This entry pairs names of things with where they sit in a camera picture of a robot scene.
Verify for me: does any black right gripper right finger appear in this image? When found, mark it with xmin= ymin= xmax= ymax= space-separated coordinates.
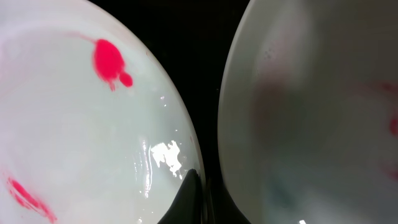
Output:
xmin=205 ymin=179 xmax=250 ymax=224

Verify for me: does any round black tray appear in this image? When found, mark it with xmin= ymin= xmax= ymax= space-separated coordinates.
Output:
xmin=88 ymin=0 xmax=251 ymax=224

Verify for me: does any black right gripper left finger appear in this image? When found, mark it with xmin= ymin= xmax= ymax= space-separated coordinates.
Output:
xmin=158 ymin=169 xmax=203 ymax=224

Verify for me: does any pale green plate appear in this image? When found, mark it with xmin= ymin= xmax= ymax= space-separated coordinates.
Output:
xmin=1 ymin=0 xmax=203 ymax=223
xmin=218 ymin=0 xmax=397 ymax=223

